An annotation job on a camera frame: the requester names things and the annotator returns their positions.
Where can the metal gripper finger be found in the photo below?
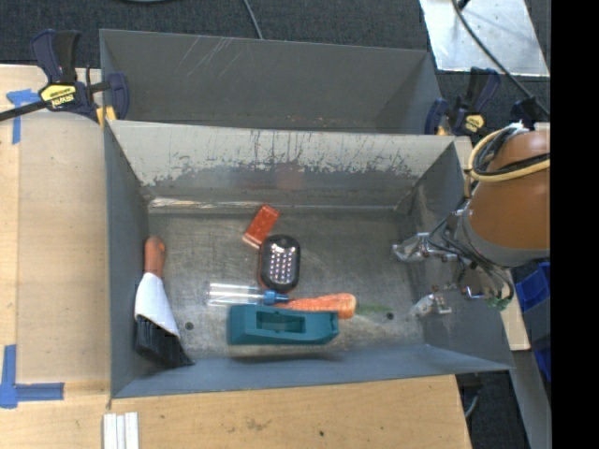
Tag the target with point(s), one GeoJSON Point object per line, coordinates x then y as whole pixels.
{"type": "Point", "coordinates": [430, 303]}
{"type": "Point", "coordinates": [409, 249]}

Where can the orange toy carrot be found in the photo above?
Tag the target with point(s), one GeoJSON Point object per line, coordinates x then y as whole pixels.
{"type": "Point", "coordinates": [327, 303]}

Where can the grey metal bin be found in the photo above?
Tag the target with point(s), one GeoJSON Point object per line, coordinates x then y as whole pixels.
{"type": "Point", "coordinates": [327, 166]}

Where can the black led work light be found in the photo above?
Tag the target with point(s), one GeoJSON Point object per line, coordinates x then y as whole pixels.
{"type": "Point", "coordinates": [280, 265]}

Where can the red-brown flat block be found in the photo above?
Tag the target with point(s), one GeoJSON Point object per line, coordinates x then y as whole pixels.
{"type": "Point", "coordinates": [262, 225]}

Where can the teal tape dispenser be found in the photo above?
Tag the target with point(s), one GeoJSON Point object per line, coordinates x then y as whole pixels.
{"type": "Point", "coordinates": [252, 328]}

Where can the clear tube with blue cap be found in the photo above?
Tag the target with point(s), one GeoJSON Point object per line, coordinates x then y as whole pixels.
{"type": "Point", "coordinates": [234, 294]}

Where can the pale wood board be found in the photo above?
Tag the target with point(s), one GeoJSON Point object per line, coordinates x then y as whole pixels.
{"type": "Point", "coordinates": [61, 250]}

